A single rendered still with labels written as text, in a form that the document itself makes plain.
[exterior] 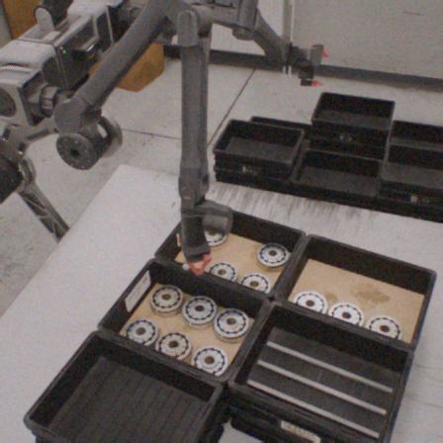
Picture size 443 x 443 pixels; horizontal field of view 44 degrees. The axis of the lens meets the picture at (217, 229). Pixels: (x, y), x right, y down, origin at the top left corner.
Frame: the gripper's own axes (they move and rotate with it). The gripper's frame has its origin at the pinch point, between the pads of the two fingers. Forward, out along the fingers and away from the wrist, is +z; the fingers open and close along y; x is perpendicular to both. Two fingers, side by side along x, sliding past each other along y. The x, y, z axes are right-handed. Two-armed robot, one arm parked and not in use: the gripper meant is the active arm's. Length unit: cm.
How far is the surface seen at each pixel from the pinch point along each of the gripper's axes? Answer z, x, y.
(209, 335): 23.1, -0.7, -7.2
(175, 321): 23.2, 7.4, 0.7
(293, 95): 104, -137, 244
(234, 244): 22.8, -19.3, 25.8
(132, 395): 23.5, 24.1, -19.0
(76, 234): 36, 33, 63
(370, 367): 23, -40, -31
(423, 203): 55, -118, 55
